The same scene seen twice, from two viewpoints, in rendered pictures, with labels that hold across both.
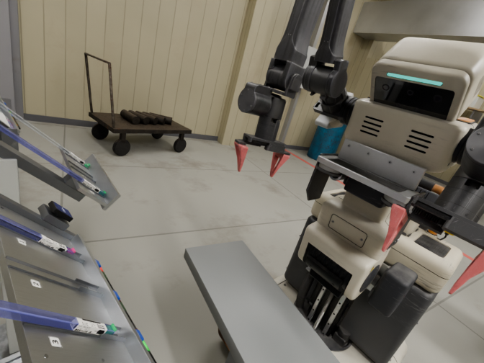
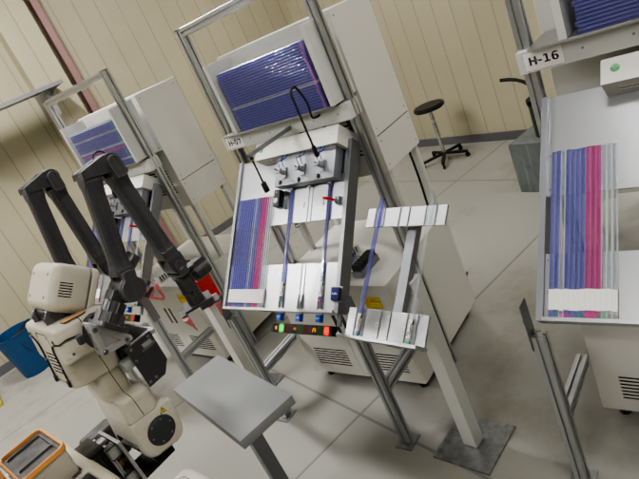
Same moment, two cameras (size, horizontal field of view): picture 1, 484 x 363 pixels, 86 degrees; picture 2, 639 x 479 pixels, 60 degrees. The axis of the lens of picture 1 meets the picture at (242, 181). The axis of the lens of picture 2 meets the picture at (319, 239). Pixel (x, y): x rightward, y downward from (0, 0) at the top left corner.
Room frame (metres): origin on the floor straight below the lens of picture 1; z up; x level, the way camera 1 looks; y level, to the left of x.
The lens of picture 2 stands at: (2.36, 0.63, 1.75)
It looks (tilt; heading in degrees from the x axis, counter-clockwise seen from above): 21 degrees down; 186
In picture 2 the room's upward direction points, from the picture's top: 25 degrees counter-clockwise
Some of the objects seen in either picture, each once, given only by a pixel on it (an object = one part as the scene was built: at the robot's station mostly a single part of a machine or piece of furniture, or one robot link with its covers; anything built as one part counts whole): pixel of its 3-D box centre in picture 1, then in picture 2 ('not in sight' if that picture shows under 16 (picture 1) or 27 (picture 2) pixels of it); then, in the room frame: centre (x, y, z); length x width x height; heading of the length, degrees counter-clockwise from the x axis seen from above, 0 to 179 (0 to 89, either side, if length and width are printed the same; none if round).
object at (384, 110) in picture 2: not in sight; (372, 176); (-0.46, 0.71, 0.86); 0.70 x 0.67 x 1.72; 51
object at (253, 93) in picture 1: (268, 92); (188, 267); (0.66, 0.00, 1.17); 0.11 x 0.09 x 0.12; 137
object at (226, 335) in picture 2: not in sight; (227, 335); (-0.29, -0.35, 0.39); 0.24 x 0.24 x 0.78; 51
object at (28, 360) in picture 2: not in sight; (27, 347); (-1.81, -2.53, 0.22); 0.37 x 0.34 x 0.44; 135
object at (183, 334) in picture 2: not in sight; (167, 269); (-0.95, -0.73, 0.66); 1.01 x 0.73 x 1.31; 141
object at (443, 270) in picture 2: not in sight; (378, 298); (-0.20, 0.50, 0.31); 0.70 x 0.65 x 0.62; 51
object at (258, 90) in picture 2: not in sight; (277, 85); (-0.06, 0.47, 1.52); 0.51 x 0.13 x 0.27; 51
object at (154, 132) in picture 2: not in sight; (165, 216); (-1.11, -0.62, 0.95); 1.33 x 0.82 x 1.90; 141
